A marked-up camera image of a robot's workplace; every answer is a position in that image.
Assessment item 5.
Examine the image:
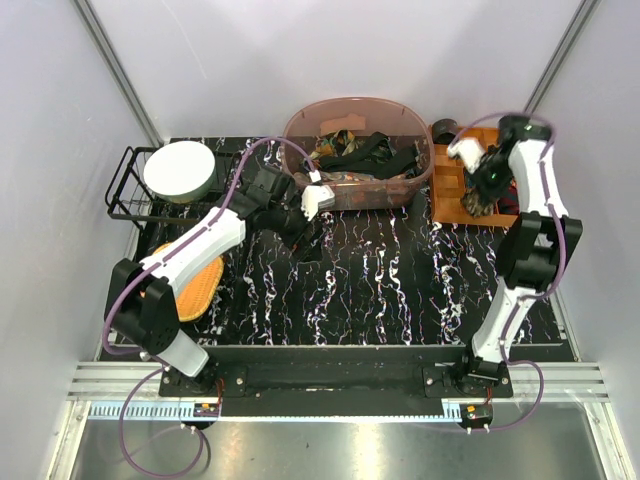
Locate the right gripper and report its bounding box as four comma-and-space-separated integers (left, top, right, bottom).
462, 155, 512, 207

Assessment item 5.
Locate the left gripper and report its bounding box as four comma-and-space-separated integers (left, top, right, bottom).
268, 191, 328, 263

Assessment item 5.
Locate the brown floral patterned tie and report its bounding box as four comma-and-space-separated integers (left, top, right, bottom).
460, 187, 495, 218

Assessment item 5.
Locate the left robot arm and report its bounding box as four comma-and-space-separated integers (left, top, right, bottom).
105, 167, 335, 396

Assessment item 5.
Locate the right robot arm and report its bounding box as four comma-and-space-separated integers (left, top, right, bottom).
447, 112, 583, 397

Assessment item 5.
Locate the maroon striped rolled tie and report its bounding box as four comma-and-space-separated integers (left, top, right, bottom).
497, 191, 519, 215

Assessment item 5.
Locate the orange wooden divided tray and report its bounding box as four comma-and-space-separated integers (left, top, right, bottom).
430, 143, 517, 228

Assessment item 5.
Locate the dark grey rolled tie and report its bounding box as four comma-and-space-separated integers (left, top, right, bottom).
431, 118, 460, 145

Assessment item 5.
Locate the black tie in tub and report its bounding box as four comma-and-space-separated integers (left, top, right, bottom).
309, 130, 422, 180

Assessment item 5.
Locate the colourful patterned tie in tub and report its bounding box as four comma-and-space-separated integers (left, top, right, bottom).
309, 130, 396, 182

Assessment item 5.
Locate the brown translucent plastic tub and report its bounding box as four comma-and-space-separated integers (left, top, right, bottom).
281, 97, 435, 210

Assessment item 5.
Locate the orange woven bamboo tray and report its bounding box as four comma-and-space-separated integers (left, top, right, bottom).
155, 257, 224, 323

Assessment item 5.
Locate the white round container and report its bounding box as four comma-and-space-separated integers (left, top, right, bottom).
143, 141, 216, 204

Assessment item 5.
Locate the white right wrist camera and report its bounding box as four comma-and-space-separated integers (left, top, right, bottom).
447, 137, 486, 174

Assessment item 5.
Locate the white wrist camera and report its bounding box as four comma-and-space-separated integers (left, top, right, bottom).
447, 137, 486, 174
301, 170, 335, 221

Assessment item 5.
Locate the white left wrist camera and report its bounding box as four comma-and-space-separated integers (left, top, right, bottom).
301, 170, 335, 221

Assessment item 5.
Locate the black wire dish rack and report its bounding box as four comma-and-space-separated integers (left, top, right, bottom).
107, 145, 259, 251

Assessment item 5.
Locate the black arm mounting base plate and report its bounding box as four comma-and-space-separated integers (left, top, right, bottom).
159, 346, 513, 399

